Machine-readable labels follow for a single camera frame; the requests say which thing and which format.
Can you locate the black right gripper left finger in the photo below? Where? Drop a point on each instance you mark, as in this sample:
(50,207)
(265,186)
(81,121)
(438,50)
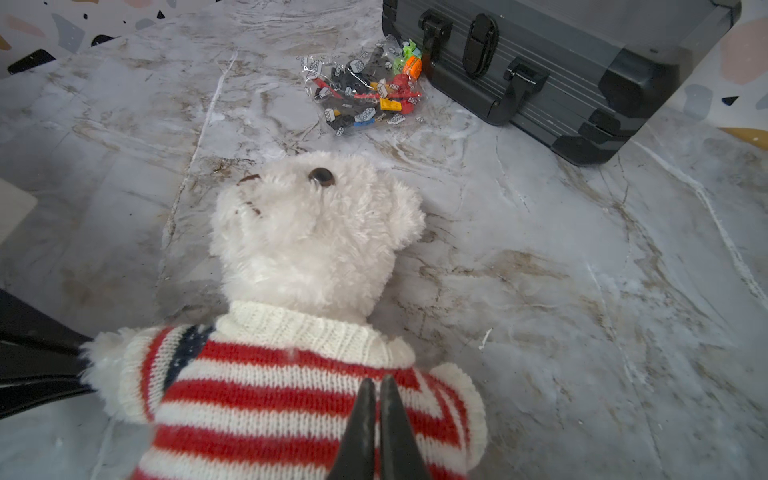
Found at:
(355,458)

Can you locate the bag of colourful small parts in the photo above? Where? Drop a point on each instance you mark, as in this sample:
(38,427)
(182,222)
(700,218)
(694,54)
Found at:
(376,87)

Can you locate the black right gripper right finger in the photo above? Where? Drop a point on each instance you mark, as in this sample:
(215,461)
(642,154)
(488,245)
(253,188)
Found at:
(400,458)

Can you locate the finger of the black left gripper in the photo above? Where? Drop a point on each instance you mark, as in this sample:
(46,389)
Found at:
(31,377)
(28,332)

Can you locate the dark grey hard case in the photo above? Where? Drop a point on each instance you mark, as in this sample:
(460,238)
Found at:
(581,77)

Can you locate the red white striped knitted sweater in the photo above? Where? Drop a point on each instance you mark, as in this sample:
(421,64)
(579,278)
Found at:
(266,392)

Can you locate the white teddy bear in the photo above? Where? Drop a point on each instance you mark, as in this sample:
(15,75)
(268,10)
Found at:
(316,234)

